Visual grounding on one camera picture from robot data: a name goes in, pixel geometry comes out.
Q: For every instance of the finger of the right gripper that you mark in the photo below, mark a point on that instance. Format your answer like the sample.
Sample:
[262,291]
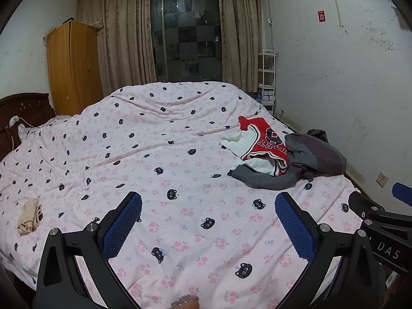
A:
[364,207]
[402,193]

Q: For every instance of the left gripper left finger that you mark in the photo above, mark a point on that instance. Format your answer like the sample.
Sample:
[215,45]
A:
[60,283]

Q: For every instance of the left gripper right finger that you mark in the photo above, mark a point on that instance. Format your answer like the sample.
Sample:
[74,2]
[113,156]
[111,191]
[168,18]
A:
[341,270]

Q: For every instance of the red and white jersey shirt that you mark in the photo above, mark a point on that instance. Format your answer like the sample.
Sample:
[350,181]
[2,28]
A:
[258,146]

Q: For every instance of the person's left hand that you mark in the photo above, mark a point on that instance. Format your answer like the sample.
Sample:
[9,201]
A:
[186,302]

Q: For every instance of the grey purple jacket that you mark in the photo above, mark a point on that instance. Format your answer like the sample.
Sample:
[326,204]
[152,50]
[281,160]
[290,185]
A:
[308,155]

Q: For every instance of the beige small cloth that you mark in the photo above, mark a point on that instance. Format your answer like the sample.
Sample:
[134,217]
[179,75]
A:
[30,217]

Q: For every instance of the pink cat-print bed quilt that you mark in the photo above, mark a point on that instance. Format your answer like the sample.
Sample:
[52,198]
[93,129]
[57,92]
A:
[201,232]

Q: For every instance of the dark wooden headboard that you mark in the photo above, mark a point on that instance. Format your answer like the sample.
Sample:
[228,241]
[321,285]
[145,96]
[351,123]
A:
[29,109]

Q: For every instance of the orange wooden wardrobe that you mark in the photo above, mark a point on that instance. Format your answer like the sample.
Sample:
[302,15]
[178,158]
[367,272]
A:
[72,64]

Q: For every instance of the right brown curtain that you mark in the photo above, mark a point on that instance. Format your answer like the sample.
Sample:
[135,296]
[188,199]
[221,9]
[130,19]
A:
[241,41]

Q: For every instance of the brown curtain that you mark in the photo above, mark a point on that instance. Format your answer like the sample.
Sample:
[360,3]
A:
[241,41]
[125,52]

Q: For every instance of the left brown curtain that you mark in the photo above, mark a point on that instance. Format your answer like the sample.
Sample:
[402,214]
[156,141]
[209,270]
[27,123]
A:
[125,52]

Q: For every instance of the wall power socket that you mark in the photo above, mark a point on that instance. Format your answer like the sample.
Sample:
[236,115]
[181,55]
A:
[382,179]

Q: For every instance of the white wire shelf rack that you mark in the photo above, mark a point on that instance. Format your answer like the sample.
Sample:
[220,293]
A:
[267,77]

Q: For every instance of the red wall sticker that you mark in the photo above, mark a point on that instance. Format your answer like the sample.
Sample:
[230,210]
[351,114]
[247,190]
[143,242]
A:
[321,15]

